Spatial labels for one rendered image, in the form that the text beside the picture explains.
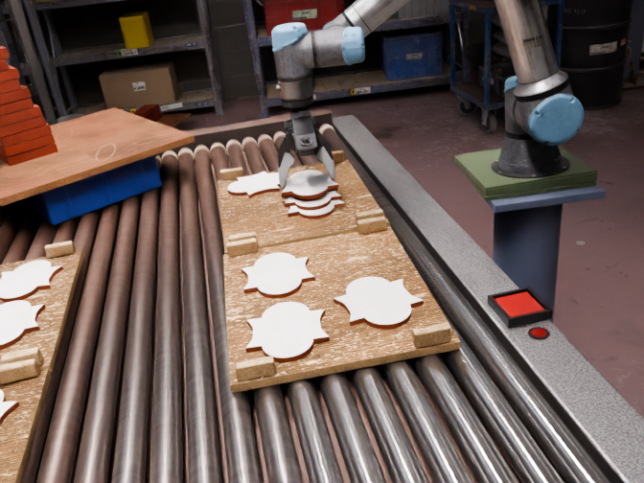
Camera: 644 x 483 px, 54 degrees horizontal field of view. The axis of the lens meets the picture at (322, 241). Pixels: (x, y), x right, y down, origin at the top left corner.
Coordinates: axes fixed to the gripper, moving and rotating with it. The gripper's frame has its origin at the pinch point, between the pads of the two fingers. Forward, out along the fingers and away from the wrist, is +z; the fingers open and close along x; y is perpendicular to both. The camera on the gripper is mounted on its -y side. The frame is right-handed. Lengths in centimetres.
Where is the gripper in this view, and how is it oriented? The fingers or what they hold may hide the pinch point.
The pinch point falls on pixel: (308, 184)
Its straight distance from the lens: 147.4
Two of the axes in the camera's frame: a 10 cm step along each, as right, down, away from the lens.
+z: 1.1, 8.8, 4.6
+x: -9.9, 1.5, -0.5
